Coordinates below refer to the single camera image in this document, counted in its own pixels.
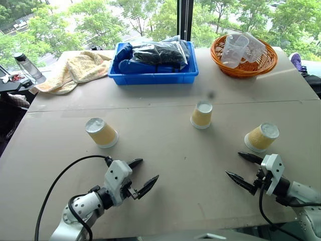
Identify clear plastic measuring cup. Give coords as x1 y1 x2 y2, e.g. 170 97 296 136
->
240 32 267 64
220 34 250 69

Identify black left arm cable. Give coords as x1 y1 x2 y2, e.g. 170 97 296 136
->
34 155 115 241

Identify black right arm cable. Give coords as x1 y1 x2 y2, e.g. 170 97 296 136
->
258 187 321 238

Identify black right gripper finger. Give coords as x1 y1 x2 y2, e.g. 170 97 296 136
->
224 170 258 196
237 151 263 165

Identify yellow ribbed paper cup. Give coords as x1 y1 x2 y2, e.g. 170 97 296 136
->
190 100 214 130
244 122 280 154
84 117 119 149

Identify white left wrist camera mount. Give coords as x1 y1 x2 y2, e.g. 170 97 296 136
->
103 160 133 207

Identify purple shoe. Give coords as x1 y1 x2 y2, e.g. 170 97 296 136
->
288 52 307 73

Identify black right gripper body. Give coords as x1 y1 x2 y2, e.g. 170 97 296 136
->
252 166 273 194

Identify orange wicker basket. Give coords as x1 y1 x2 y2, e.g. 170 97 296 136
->
210 33 279 79

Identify grey water bottle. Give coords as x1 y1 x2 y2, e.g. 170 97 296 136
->
13 52 47 85

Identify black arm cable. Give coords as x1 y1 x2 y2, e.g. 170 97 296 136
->
34 155 115 241
258 187 321 238

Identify black items in clear bag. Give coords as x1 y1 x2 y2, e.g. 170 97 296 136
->
131 42 189 70

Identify dark trouser leg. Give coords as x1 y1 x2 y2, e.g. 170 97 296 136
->
300 69 321 99

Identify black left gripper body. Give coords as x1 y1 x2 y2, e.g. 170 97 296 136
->
120 181 140 201

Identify black window frame post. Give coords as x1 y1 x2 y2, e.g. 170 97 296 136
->
177 0 194 42

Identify dark blue folded cloth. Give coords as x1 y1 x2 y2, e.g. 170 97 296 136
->
112 42 176 75

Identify pale yellow towel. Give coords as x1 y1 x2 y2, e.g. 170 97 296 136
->
33 50 114 95

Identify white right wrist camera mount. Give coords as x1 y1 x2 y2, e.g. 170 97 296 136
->
260 153 287 197

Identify black side desk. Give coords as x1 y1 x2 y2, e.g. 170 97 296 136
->
0 63 52 101

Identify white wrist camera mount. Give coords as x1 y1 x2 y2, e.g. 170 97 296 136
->
103 160 133 207
260 153 287 197

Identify blue plastic bin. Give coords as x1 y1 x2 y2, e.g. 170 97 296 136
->
107 41 200 86

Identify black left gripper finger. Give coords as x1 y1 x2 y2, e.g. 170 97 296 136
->
137 174 160 200
127 158 144 170

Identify light blue cloth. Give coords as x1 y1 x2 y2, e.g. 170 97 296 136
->
159 35 189 51

